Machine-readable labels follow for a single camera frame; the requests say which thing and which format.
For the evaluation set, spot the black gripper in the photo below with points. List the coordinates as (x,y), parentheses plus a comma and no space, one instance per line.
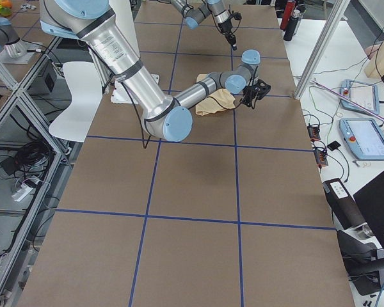
(225,27)
(250,93)

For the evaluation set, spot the cream long-sleeve printed shirt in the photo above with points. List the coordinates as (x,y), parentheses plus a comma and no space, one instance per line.
(220,100)

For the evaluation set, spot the black monitor arm base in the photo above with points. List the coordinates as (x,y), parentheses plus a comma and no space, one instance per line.
(364,263)

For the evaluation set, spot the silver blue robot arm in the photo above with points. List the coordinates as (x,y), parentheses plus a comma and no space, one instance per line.
(164,116)
(221,15)

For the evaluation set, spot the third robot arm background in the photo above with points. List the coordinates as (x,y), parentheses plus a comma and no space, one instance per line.
(12,49)

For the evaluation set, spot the black water bottle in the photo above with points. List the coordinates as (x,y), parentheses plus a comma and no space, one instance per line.
(292,24)

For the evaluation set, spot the red water bottle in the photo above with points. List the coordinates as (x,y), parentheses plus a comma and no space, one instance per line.
(289,7)

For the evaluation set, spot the orange circuit board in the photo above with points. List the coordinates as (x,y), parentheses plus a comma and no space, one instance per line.
(313,132)

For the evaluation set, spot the far blue teach pendant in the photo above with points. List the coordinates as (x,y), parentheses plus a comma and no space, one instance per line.
(363,94)

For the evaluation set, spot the blue teach pendant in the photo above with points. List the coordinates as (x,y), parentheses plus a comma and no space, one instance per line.
(363,94)
(364,138)

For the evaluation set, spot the near blue teach pendant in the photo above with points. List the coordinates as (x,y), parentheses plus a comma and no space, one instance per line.
(364,138)

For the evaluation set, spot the dark cylinder with label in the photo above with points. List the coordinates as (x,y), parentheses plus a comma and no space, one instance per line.
(342,204)

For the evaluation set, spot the white plastic chair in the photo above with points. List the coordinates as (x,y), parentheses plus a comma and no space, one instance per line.
(86,90)

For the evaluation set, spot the black computer monitor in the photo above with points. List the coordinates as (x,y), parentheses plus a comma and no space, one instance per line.
(370,201)

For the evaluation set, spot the white power strip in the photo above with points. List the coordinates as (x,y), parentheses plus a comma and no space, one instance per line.
(22,192)

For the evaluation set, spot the aluminium frame post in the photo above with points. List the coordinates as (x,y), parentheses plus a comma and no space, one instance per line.
(322,42)

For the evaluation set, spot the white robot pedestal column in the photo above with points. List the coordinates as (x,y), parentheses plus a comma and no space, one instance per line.
(133,81)

